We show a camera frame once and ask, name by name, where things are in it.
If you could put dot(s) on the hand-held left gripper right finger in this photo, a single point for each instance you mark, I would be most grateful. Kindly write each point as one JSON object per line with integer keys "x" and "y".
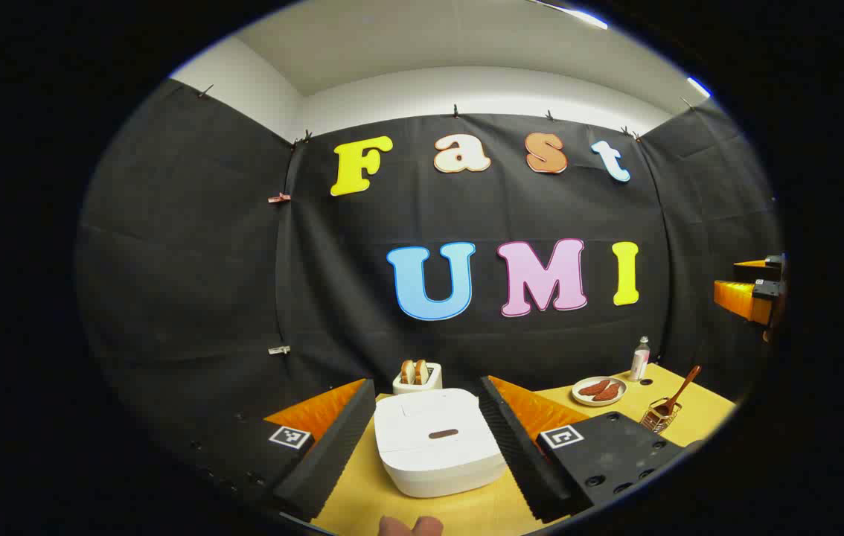
{"x": 519, "y": 454}

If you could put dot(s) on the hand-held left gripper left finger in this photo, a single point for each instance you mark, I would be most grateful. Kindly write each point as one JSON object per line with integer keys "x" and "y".
{"x": 333, "y": 447}

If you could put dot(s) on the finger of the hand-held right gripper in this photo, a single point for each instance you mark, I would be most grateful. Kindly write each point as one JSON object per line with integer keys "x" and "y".
{"x": 753, "y": 269}
{"x": 738, "y": 301}

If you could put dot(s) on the white rice cooker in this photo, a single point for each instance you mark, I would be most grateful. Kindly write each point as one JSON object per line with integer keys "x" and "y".
{"x": 429, "y": 454}

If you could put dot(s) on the brown wooden spoon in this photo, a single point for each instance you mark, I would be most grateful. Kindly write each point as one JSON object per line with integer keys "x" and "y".
{"x": 682, "y": 387}

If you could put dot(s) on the white round plate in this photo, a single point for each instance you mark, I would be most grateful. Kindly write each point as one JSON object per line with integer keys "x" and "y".
{"x": 578, "y": 398}

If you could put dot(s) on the reddish brown sausage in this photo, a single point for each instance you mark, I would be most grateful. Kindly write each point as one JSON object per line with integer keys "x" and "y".
{"x": 593, "y": 388}
{"x": 608, "y": 392}

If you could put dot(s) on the toasted bread slice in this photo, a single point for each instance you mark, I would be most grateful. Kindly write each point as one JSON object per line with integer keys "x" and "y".
{"x": 408, "y": 372}
{"x": 421, "y": 371}

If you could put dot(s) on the white toaster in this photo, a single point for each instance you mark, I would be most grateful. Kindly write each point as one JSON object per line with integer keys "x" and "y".
{"x": 422, "y": 387}

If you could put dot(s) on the silver cloth clip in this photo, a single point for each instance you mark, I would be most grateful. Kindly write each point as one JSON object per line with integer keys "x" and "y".
{"x": 279, "y": 349}

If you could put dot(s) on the clear bottle with pink label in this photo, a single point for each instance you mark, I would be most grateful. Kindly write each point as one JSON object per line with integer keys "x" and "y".
{"x": 639, "y": 361}

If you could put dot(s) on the ceiling light strip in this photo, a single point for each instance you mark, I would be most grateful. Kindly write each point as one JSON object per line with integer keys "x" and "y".
{"x": 586, "y": 16}
{"x": 699, "y": 87}

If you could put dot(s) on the copper cloth clip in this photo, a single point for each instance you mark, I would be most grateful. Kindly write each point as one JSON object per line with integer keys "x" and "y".
{"x": 279, "y": 198}

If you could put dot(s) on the row of small dark clips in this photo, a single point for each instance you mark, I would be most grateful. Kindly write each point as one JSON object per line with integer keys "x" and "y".
{"x": 455, "y": 111}

